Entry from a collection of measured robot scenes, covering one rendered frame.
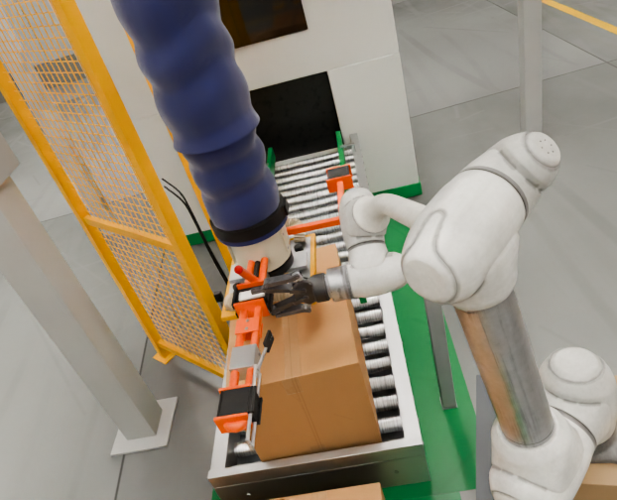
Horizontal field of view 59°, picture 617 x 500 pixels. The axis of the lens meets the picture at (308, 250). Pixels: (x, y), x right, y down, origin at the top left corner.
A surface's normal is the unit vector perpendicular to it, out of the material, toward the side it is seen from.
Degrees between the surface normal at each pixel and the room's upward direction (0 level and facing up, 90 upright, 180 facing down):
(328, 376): 90
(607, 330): 0
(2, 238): 90
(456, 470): 0
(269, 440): 90
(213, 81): 78
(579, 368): 3
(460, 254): 50
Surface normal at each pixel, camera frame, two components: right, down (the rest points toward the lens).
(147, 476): -0.25, -0.78
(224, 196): -0.02, 0.83
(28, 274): 0.01, 0.58
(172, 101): -0.36, 0.38
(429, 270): -0.67, 0.59
